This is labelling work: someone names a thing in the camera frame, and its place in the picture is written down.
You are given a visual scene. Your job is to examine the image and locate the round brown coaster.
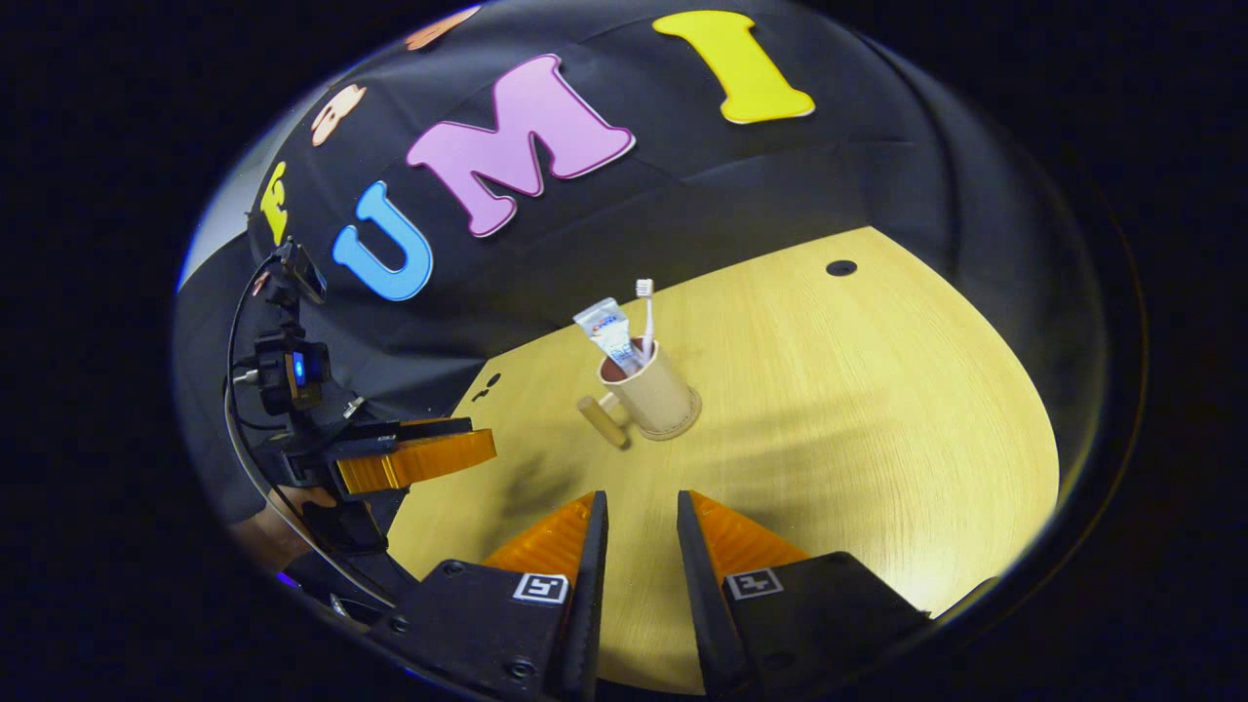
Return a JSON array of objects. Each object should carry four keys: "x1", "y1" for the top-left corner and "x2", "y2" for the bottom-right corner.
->
[{"x1": 634, "y1": 385, "x2": 703, "y2": 442}]

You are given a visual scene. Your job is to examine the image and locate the black backdrop cloth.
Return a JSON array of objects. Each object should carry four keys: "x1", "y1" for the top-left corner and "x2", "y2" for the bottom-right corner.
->
[{"x1": 175, "y1": 0, "x2": 1108, "y2": 547}]

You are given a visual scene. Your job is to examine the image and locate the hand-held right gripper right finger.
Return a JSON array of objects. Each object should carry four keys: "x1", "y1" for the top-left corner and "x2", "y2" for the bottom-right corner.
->
[{"x1": 677, "y1": 490, "x2": 932, "y2": 698}]

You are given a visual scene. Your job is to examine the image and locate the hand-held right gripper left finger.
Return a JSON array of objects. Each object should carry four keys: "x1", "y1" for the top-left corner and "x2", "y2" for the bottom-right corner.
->
[{"x1": 369, "y1": 490, "x2": 610, "y2": 702}]

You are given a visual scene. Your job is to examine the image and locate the white toothpaste tube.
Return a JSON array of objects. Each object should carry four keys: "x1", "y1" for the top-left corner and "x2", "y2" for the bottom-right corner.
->
[{"x1": 572, "y1": 297, "x2": 644, "y2": 376}]

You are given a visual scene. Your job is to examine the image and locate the wooden desktop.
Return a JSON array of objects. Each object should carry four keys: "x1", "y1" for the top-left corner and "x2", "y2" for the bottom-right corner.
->
[{"x1": 385, "y1": 226, "x2": 1061, "y2": 695}]

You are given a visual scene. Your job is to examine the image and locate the beige cup with handle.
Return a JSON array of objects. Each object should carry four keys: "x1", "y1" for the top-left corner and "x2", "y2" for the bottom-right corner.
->
[{"x1": 577, "y1": 336, "x2": 701, "y2": 449}]

